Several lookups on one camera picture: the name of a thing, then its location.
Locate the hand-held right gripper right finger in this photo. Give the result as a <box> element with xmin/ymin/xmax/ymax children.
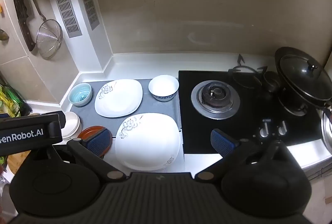
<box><xmin>194</xmin><ymin>128</ymin><xmax>262</xmax><ymax>183</ymax></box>

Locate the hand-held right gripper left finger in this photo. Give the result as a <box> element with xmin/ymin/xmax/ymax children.
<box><xmin>67</xmin><ymin>127</ymin><xmax>127</xmax><ymax>184</ymax></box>

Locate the blue glazed bowl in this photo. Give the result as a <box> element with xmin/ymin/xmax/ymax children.
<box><xmin>68</xmin><ymin>82</ymin><xmax>93</xmax><ymax>107</ymax></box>

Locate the red-brown round plate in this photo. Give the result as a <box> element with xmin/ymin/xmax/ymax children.
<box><xmin>77</xmin><ymin>126</ymin><xmax>113</xmax><ymax>160</ymax></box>

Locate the wooden cutting board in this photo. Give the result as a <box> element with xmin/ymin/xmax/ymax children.
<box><xmin>7</xmin><ymin>150</ymin><xmax>32</xmax><ymax>175</ymax></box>

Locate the black glass gas stove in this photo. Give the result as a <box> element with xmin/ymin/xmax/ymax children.
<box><xmin>178</xmin><ymin>69</ymin><xmax>323</xmax><ymax>155</ymax></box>

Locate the grey counter mat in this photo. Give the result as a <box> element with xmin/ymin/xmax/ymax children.
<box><xmin>70</xmin><ymin>79</ymin><xmax>182</xmax><ymax>153</ymax></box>

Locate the plain white bowl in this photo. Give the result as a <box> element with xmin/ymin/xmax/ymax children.
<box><xmin>62</xmin><ymin>111</ymin><xmax>83</xmax><ymax>140</ymax></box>

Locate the green yellow plastic bag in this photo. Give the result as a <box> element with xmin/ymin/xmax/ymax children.
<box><xmin>0</xmin><ymin>84</ymin><xmax>28</xmax><ymax>118</ymax></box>

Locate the silver stove knob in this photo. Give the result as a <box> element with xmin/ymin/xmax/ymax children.
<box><xmin>277</xmin><ymin>120</ymin><xmax>289</xmax><ymax>135</ymax></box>
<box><xmin>259</xmin><ymin>121</ymin><xmax>272</xmax><ymax>138</ymax></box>

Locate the white floral square plate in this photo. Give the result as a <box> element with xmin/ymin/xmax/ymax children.
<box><xmin>115</xmin><ymin>113</ymin><xmax>181</xmax><ymax>171</ymax></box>
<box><xmin>94</xmin><ymin>79</ymin><xmax>144</xmax><ymax>118</ymax></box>

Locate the black pan support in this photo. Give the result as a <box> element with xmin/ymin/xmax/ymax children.
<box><xmin>228</xmin><ymin>54</ymin><xmax>269</xmax><ymax>90</ymax></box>

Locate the gas burner under wok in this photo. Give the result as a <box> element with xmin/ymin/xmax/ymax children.
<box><xmin>279</xmin><ymin>94</ymin><xmax>310</xmax><ymax>117</ymax></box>

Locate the small black pot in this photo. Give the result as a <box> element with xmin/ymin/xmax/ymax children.
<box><xmin>263</xmin><ymin>71</ymin><xmax>282</xmax><ymax>92</ymax></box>

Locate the white bowl with blue pattern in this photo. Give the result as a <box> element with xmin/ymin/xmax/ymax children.
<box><xmin>148</xmin><ymin>75</ymin><xmax>179</xmax><ymax>102</ymax></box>

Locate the black wok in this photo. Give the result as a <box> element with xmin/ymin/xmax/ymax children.
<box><xmin>274</xmin><ymin>47</ymin><xmax>332</xmax><ymax>108</ymax></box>

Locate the glass wok lid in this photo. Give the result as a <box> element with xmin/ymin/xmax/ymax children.
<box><xmin>280</xmin><ymin>54</ymin><xmax>329</xmax><ymax>103</ymax></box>

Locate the stainless steel pot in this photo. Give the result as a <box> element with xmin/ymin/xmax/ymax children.
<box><xmin>320</xmin><ymin>107</ymin><xmax>332</xmax><ymax>157</ymax></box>

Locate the dark cleaver knife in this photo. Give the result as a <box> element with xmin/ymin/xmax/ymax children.
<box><xmin>10</xmin><ymin>0</ymin><xmax>37</xmax><ymax>52</ymax></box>

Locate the silver ring gas burner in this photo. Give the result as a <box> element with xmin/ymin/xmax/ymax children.
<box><xmin>191</xmin><ymin>80</ymin><xmax>240</xmax><ymax>119</ymax></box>

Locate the wire mesh strainer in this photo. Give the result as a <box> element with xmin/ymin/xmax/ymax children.
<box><xmin>22</xmin><ymin>0</ymin><xmax>63</xmax><ymax>59</ymax></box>

